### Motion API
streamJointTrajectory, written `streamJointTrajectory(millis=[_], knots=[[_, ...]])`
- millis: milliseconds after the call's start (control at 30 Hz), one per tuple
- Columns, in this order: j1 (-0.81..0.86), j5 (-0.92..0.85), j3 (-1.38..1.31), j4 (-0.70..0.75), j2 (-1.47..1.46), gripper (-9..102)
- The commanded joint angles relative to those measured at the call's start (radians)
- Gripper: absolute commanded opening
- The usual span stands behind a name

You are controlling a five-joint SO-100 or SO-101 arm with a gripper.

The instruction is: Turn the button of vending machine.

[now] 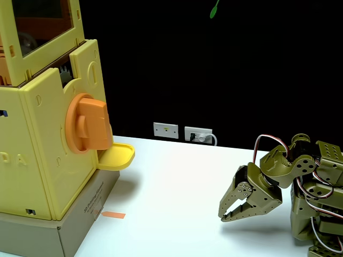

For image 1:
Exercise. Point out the orange vending machine knob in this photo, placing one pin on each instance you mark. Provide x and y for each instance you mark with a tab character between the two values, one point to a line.
92	123

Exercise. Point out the yellow toy vending machine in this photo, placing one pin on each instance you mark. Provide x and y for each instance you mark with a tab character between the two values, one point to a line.
40	139

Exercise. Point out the white outlet plate with plugs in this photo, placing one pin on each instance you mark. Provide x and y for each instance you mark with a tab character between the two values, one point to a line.
205	131

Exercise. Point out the black plug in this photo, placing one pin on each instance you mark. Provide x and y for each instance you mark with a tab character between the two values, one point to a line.
192	136

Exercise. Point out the orange tape strip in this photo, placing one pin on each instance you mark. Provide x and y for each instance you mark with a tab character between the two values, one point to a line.
113	214

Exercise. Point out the yellow dispensing tray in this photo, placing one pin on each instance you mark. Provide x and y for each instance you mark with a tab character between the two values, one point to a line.
118	156

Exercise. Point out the brown cardboard box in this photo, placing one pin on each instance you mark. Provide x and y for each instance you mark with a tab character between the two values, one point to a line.
72	230

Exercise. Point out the green leaf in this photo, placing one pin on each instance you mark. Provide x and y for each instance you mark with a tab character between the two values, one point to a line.
213	12

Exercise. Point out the grey gear wheel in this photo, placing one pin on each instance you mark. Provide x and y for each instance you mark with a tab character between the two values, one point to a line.
65	75

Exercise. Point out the white wall outlet plate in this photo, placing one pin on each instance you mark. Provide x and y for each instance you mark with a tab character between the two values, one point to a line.
166	130

